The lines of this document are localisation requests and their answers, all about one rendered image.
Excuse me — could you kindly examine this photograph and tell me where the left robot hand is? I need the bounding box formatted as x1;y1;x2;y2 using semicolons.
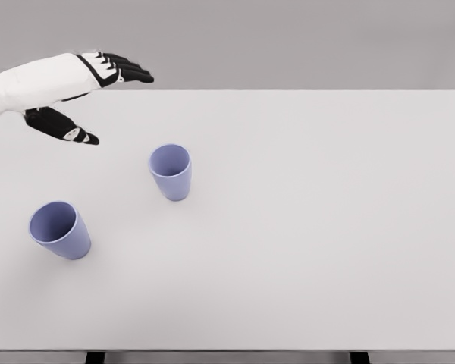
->
6;50;155;147

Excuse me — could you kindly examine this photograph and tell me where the lavender plastic cup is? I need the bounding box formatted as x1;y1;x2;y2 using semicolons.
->
148;143;193;202
28;200;93;261

